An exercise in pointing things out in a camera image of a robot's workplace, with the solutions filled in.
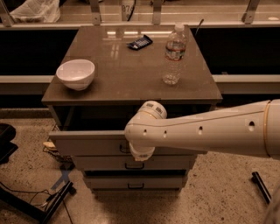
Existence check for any grey drawer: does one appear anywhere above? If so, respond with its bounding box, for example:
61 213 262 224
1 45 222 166
72 155 196 171
48 105 208 158
83 176 187 191

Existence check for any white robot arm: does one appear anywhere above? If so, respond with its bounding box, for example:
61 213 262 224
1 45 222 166
124 100 280 161

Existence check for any grey drawer cabinet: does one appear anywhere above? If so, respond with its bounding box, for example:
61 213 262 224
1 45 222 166
41 24 223 194

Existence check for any dark blue calculator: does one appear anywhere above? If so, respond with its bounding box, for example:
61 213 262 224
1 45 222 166
127 35 153 51

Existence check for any clear plastic water bottle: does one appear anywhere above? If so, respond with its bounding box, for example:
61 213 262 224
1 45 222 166
162 23 186 85

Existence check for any white bowl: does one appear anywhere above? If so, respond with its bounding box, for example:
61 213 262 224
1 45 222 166
56 59 95 91

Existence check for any tan sponge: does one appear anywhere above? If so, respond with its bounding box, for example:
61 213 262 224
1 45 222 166
43 142 56 151

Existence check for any blue tape cross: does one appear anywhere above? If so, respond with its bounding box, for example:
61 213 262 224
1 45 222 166
51 170 70 191

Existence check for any black stand leg right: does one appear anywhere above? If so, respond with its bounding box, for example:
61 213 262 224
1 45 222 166
251 171 271 204

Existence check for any black stand leg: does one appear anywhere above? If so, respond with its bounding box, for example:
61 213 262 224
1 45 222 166
0 181 74 224
251 171 271 204

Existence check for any black chair base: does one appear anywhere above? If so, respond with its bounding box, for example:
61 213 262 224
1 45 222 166
0 123 18 164

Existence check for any black stand leg left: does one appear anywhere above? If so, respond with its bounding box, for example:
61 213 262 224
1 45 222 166
0 181 74 224

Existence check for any white plastic bag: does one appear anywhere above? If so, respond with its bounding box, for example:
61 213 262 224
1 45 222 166
10 0 60 23

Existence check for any wire basket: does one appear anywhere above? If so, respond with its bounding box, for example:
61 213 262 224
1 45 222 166
43 137 72 163

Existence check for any metal railing bracket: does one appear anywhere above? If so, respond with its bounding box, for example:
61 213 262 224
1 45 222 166
0 0 14 27
89 0 102 25
241 0 260 25
151 0 162 25

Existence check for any black floor cable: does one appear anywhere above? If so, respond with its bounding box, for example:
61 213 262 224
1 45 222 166
0 181 74 224

